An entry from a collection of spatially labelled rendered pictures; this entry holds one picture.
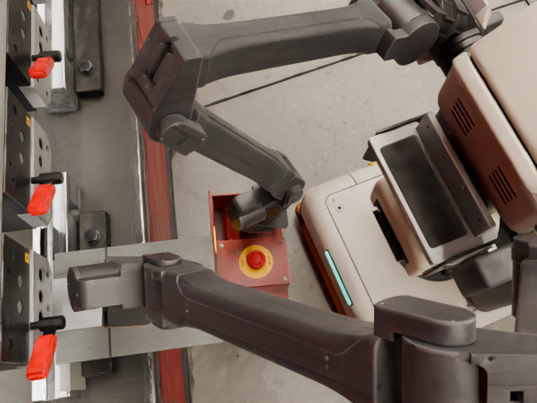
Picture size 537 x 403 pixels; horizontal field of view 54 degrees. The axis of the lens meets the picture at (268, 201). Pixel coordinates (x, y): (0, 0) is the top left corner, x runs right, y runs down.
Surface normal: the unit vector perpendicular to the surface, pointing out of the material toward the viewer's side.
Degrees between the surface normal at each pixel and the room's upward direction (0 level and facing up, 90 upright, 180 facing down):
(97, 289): 35
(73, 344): 0
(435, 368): 40
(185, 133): 80
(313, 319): 64
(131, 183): 0
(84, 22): 0
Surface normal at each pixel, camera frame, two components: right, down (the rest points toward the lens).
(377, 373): 0.63, 0.06
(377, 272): 0.06, -0.33
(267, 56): 0.52, 0.72
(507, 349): -0.02, -1.00
